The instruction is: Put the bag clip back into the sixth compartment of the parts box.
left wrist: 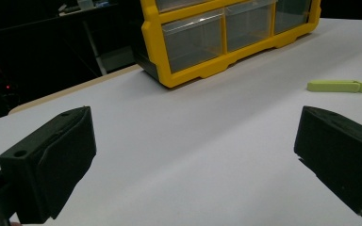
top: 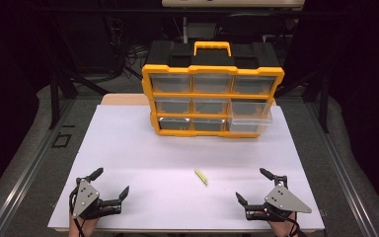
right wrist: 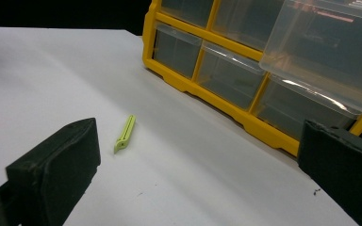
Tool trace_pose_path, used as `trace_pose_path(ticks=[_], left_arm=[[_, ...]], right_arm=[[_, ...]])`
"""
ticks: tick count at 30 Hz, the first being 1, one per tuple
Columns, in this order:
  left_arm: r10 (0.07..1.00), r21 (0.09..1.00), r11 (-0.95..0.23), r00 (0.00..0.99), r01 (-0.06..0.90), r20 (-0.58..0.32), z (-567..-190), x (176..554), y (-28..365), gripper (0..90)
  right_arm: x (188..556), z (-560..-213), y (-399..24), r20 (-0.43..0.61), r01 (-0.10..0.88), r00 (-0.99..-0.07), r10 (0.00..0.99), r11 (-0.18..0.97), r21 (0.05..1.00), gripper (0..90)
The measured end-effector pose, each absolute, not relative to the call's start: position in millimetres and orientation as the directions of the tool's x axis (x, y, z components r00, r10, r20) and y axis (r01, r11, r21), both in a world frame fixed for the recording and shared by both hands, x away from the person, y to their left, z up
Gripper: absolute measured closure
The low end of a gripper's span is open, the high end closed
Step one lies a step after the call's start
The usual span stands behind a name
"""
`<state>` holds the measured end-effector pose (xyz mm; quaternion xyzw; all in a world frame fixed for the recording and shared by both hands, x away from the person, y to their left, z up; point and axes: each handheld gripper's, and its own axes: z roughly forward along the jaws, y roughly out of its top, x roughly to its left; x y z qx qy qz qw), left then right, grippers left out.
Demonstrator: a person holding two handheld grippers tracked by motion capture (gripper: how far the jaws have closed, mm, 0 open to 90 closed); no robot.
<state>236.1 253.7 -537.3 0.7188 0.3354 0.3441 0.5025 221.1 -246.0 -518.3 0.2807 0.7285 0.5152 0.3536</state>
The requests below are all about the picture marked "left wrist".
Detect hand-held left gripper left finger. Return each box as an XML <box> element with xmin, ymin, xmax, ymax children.
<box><xmin>0</xmin><ymin>105</ymin><xmax>97</xmax><ymax>225</ymax></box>

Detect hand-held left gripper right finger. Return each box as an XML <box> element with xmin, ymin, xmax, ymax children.
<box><xmin>293</xmin><ymin>105</ymin><xmax>362</xmax><ymax>223</ymax></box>

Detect light green marker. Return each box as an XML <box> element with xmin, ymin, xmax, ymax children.
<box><xmin>306</xmin><ymin>79</ymin><xmax>362</xmax><ymax>94</ymax></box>

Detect yellow drawer organizer cabinet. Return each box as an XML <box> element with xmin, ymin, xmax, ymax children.
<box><xmin>134</xmin><ymin>0</ymin><xmax>322</xmax><ymax>89</ymax></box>

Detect clear plastic drawer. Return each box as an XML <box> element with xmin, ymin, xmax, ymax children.
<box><xmin>156</xmin><ymin>0</ymin><xmax>215</xmax><ymax>13</ymax></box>
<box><xmin>274</xmin><ymin>0</ymin><xmax>313</xmax><ymax>36</ymax></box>
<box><xmin>224</xmin><ymin>0</ymin><xmax>277</xmax><ymax>53</ymax></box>
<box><xmin>161</xmin><ymin>12</ymin><xmax>224</xmax><ymax>74</ymax></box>

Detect dark shelf with clutter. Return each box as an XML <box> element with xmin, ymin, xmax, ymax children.
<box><xmin>57</xmin><ymin>0</ymin><xmax>120</xmax><ymax>17</ymax></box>

